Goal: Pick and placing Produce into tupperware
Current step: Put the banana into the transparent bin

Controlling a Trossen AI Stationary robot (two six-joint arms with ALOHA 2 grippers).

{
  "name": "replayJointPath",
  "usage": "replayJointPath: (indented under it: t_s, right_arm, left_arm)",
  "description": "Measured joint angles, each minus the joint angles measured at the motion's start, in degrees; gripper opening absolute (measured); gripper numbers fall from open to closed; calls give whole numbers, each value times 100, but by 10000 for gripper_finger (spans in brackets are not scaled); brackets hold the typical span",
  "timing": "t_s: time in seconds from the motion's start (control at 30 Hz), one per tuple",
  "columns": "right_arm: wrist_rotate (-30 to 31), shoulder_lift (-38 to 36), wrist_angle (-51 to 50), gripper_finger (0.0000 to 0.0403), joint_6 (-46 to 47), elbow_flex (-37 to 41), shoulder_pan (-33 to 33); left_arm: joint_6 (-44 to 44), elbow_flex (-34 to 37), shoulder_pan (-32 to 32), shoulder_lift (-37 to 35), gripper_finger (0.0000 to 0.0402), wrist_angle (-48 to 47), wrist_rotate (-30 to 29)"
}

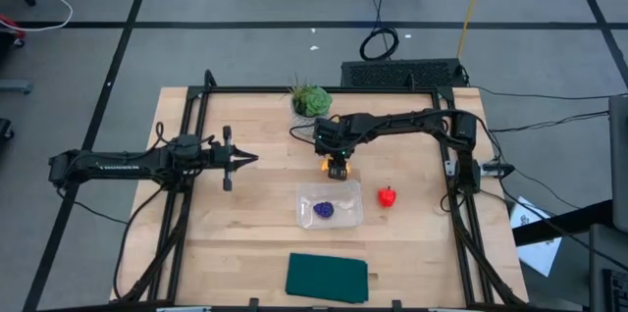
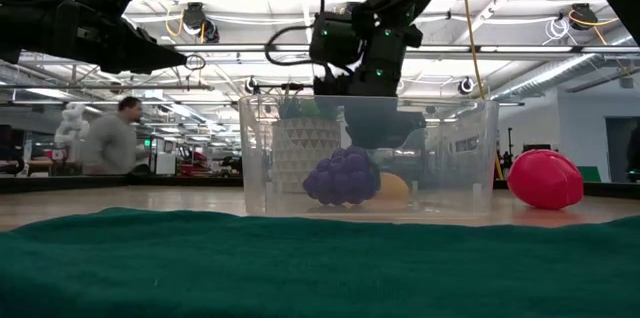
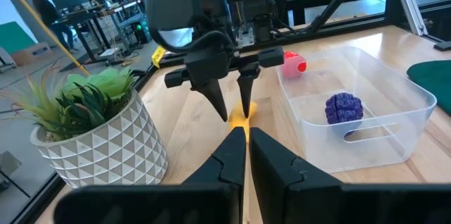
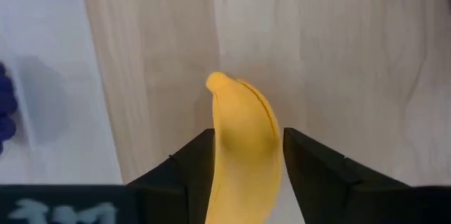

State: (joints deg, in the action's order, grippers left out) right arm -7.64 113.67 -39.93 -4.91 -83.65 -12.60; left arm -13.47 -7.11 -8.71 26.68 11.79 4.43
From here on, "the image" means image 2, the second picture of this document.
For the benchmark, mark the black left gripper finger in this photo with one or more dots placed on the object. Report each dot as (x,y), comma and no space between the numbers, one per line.
(135,44)
(135,64)

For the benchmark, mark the purple toy grapes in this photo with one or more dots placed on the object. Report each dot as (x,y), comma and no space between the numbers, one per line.
(342,178)

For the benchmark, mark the yellow toy banana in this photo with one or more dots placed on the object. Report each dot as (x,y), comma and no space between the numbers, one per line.
(395,190)

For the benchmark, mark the red toy bell pepper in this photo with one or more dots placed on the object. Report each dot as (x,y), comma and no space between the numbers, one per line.
(545,180)

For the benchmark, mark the clear plastic tupperware container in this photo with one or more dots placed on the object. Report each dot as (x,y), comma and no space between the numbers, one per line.
(450,158)

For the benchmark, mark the succulent in white patterned pot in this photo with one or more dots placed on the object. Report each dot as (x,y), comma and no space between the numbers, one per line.
(305,153)

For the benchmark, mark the person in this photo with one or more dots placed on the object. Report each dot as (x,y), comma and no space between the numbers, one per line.
(112,143)

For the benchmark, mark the white robot figure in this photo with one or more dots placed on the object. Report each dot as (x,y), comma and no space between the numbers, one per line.
(72,128)

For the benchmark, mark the black round ceiling fixture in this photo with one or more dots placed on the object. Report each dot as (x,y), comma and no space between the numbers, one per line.
(251,85)
(466,85)

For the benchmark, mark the white cabinet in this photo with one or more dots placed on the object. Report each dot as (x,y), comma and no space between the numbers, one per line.
(162,158)

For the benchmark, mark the dark green cloth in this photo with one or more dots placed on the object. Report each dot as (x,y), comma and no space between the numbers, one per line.
(320,268)

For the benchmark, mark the green board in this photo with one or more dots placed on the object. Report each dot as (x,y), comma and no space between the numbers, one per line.
(590,174)

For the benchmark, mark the silver ventilation duct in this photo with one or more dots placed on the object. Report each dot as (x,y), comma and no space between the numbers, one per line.
(550,75)

